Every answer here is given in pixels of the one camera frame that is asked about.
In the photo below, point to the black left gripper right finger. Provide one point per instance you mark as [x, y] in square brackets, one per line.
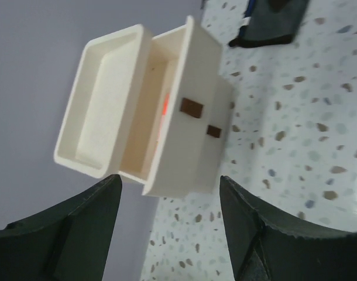
[267, 243]

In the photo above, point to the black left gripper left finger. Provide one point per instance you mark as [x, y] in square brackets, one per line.
[68, 241]

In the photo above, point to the cream drawer organizer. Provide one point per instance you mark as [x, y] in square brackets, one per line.
[113, 123]

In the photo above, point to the orange pen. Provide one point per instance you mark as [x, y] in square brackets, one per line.
[165, 104]

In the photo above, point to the grey pencil pouch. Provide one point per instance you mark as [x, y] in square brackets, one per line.
[269, 22]

